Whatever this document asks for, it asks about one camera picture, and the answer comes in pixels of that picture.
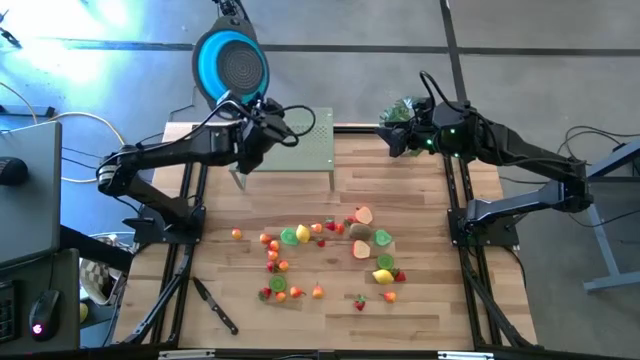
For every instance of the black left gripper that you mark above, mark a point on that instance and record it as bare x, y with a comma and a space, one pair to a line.
265, 135

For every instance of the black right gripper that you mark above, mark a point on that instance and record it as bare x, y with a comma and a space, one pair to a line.
442, 130

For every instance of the blue collapsible colander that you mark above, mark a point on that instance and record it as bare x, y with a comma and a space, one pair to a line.
210, 60

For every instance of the halved kiwi toy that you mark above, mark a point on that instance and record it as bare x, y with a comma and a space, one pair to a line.
360, 231

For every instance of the black kitchen knife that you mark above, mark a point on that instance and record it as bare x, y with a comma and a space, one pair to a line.
215, 305

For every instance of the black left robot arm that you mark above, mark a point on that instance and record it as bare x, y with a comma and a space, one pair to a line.
175, 150

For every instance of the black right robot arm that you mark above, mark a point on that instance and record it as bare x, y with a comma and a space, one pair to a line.
525, 148

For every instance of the green plant in white pot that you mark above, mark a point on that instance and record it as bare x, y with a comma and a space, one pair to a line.
397, 112

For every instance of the green perforated metal riser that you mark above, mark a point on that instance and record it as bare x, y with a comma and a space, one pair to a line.
310, 150

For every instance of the black floor fan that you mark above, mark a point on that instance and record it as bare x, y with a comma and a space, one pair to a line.
230, 7

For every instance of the checkered bag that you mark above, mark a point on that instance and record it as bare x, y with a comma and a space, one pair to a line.
97, 280

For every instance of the grey side desk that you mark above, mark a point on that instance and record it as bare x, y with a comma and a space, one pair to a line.
30, 215

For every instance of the small yellow object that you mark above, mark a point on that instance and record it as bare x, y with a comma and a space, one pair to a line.
83, 312

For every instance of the dark desk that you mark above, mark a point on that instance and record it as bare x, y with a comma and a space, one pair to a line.
65, 300

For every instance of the black lit computer mouse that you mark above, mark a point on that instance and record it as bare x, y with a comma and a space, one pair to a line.
45, 310

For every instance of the black keyboard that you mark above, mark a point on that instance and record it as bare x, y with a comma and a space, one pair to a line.
7, 315

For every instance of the black aluminium table frame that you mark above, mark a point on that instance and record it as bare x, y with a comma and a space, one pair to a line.
357, 129

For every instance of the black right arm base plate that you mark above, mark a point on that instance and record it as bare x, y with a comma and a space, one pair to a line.
500, 235

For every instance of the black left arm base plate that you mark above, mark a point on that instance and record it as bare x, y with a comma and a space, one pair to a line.
150, 232

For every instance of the grey metal table frame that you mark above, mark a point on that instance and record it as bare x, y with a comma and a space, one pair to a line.
600, 240

